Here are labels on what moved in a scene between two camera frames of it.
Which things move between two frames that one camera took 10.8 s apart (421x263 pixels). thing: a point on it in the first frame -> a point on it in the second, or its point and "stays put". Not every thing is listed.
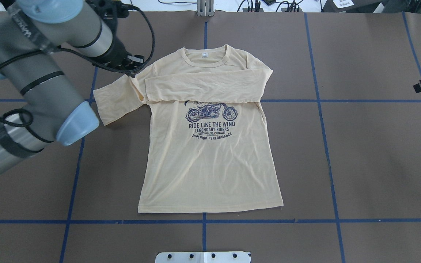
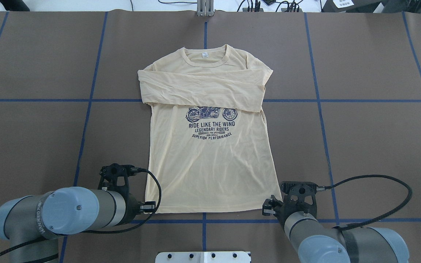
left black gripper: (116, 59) -> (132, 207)
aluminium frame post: (205, 8) stays put
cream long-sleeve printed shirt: (205, 148) stays put
